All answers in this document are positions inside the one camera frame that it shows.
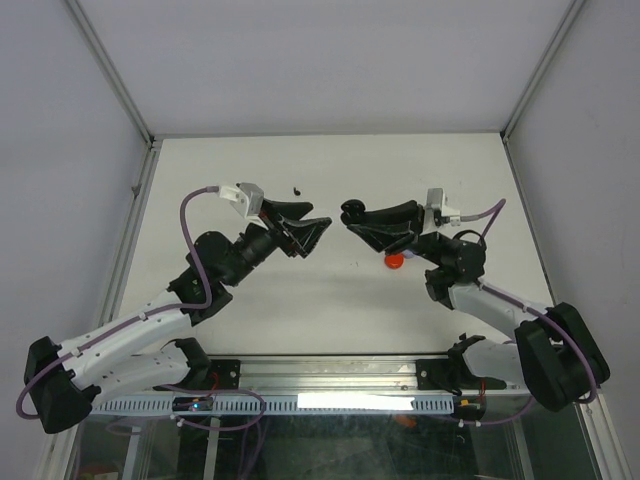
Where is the grey slotted cable duct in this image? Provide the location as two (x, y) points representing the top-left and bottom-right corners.
(93, 393), (454, 417)

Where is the purple cable under rail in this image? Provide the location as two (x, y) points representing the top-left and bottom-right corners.
(164, 382), (267, 480)

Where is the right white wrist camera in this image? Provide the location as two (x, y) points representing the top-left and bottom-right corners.
(425, 188), (461, 228)

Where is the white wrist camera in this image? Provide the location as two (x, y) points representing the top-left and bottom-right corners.
(425, 188), (461, 228)
(218, 182), (264, 222)

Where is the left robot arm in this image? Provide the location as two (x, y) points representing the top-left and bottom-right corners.
(15, 200), (332, 434)

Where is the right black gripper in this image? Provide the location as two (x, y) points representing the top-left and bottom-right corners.
(348, 199), (449, 267)

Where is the black base bracket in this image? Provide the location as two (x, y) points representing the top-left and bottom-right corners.
(415, 358), (453, 392)
(175, 358), (241, 391)

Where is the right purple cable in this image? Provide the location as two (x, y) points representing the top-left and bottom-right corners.
(459, 198), (598, 402)

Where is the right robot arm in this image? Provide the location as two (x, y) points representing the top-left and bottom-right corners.
(341, 189), (610, 412)

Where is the orange round charging case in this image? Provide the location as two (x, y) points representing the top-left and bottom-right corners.
(384, 254), (405, 270)

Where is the left black base bracket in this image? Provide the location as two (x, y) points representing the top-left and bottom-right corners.
(175, 358), (241, 391)

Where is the right black base bracket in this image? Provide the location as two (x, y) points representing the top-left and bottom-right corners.
(415, 358), (453, 392)

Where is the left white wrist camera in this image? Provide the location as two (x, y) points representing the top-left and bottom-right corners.
(218, 182), (264, 222)

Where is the aluminium mounting rail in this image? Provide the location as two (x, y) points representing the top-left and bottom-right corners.
(207, 352), (539, 397)

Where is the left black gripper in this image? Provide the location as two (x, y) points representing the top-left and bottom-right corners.
(225, 199), (331, 288)

